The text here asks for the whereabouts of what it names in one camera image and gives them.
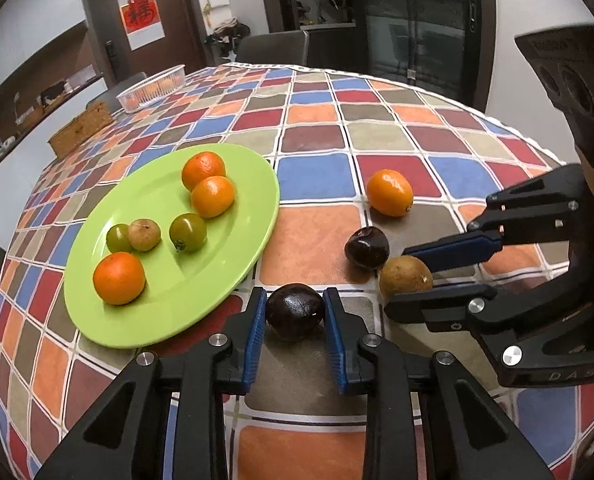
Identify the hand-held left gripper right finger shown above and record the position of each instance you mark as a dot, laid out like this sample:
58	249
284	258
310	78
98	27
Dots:
337	340

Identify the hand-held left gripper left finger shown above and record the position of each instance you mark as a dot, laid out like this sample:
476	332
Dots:
254	340

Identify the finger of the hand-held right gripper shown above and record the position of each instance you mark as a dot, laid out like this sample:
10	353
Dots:
452	252
442	305

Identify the brown kiwi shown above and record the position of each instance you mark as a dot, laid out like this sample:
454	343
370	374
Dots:
144	234
406	280

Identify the dark purple plum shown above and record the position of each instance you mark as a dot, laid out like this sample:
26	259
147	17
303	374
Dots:
367	246
294	310

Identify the green plate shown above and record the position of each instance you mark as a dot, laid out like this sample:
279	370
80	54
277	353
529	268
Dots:
217	260

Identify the green tomato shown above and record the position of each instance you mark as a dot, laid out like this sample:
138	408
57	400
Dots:
188	231
117	237

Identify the large orange tangerine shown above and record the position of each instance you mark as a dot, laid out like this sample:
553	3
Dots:
203	167

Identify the checkered tablecloth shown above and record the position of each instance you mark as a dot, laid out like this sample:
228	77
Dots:
317	175

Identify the glass sliding door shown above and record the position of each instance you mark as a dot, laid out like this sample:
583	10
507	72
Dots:
422	25

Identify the heap of small oranges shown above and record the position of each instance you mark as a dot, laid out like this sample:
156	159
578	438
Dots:
152	91

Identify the dark dining chair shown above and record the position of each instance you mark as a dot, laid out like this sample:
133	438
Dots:
272	47
122	87

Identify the white plastic basket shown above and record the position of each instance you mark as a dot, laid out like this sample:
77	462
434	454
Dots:
127	97

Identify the brown woven box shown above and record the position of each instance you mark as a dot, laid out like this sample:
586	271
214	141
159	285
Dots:
79	127

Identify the kitchen faucet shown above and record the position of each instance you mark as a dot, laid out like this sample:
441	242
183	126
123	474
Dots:
329	5

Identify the white counter cabinet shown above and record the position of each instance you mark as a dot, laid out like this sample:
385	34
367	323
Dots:
7	170

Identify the pile of dark bags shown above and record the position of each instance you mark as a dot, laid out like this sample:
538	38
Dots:
227	35

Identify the dark brown door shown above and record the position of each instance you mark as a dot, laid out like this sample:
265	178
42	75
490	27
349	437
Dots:
177	25

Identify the red and white door poster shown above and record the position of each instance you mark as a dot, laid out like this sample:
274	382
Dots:
139	15

